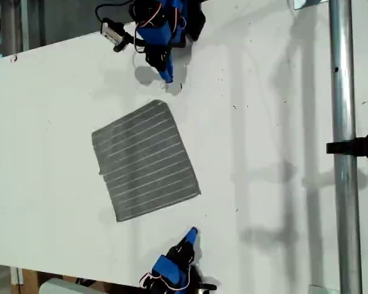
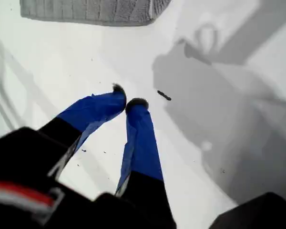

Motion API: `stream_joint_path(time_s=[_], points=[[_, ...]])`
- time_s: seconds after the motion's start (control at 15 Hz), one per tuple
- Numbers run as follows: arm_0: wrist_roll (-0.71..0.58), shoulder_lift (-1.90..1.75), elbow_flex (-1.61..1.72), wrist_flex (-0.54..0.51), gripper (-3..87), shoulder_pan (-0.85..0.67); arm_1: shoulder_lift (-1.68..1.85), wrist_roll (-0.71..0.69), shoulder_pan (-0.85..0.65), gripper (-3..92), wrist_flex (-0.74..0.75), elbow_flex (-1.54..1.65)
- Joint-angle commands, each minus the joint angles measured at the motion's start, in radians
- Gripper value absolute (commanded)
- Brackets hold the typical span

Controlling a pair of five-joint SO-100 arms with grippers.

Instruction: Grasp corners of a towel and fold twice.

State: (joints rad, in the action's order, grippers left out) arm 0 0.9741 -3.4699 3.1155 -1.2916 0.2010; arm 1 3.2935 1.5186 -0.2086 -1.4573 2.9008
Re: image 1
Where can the white cylinder under table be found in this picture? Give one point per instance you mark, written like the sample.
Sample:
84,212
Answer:
67,287

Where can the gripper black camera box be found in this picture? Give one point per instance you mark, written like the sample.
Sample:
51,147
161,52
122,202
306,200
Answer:
110,30
208,288

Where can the wooden table leg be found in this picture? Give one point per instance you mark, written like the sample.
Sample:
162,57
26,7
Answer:
26,281

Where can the steel post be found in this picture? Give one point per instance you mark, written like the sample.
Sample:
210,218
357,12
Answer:
345,153

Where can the grey striped towel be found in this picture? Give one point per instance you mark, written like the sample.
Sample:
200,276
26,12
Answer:
144,159

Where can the black clamp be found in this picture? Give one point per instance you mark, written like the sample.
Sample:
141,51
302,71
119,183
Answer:
355,146

